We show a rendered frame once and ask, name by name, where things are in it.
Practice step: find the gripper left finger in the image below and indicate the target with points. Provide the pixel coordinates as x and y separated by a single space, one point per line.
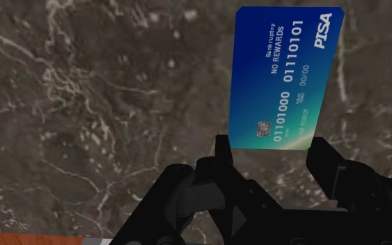
182 200

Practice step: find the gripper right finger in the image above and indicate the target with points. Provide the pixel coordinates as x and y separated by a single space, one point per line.
358 186

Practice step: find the blue bank card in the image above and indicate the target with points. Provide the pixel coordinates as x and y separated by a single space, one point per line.
277 84

